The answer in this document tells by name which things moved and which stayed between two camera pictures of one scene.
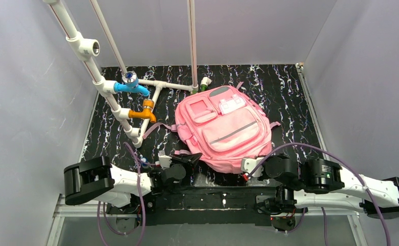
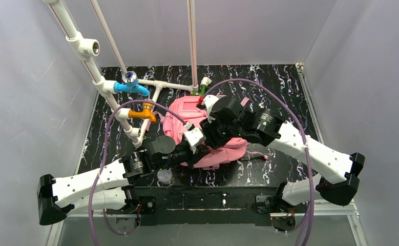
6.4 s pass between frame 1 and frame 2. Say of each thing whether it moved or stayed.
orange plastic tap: stayed
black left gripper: moved
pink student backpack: moved
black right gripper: moved
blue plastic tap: stayed
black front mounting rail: stayed
